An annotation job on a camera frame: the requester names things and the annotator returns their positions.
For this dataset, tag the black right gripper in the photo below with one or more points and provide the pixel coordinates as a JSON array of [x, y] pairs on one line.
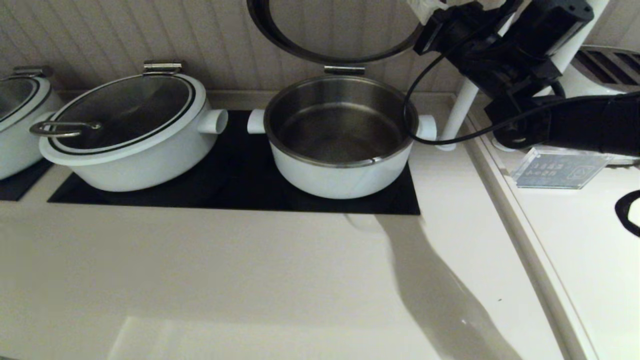
[[465, 35]]

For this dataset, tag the glass lid white rim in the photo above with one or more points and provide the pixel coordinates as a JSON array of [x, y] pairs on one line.
[[62, 130], [15, 95], [340, 59]]

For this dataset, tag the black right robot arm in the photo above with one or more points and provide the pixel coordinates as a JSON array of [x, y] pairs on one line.
[[590, 125]]

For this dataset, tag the white pot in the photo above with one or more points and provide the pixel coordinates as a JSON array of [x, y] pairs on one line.
[[340, 182], [150, 167], [20, 155]]

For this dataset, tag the white round pole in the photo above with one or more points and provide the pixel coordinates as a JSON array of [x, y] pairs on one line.
[[460, 115], [567, 57]]

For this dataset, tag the white toaster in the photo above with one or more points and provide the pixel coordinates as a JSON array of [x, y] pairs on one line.
[[600, 70]]

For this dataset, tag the clear acrylic sign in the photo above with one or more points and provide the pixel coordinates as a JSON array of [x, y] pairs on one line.
[[557, 170]]

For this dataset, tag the black glass cooktop panel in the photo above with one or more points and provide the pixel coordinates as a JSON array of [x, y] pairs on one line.
[[20, 186], [240, 192]]

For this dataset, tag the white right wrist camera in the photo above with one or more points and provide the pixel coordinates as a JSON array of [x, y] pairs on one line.
[[492, 4]]

